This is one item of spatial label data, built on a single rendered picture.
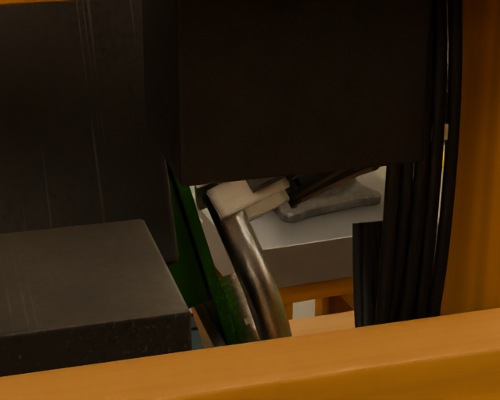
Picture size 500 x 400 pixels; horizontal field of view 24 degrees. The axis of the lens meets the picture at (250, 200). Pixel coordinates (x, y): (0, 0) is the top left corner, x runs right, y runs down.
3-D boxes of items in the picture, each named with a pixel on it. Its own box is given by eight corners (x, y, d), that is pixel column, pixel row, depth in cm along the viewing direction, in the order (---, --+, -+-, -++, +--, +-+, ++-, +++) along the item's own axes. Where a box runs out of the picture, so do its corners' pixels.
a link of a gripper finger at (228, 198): (290, 186, 104) (290, 183, 103) (221, 221, 103) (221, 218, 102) (274, 159, 105) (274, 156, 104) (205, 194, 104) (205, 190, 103)
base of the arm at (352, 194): (211, 190, 191) (210, 159, 189) (325, 167, 201) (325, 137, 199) (265, 228, 176) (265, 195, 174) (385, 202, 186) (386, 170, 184)
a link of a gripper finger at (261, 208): (275, 171, 107) (275, 175, 108) (207, 205, 106) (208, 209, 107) (290, 198, 106) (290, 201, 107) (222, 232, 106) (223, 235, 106)
